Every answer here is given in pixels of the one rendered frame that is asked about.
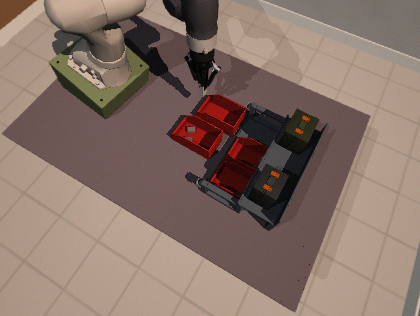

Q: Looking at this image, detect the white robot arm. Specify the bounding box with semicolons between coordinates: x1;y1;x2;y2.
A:
44;0;219;90

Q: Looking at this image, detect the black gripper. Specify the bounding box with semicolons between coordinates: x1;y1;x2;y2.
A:
184;48;221;97

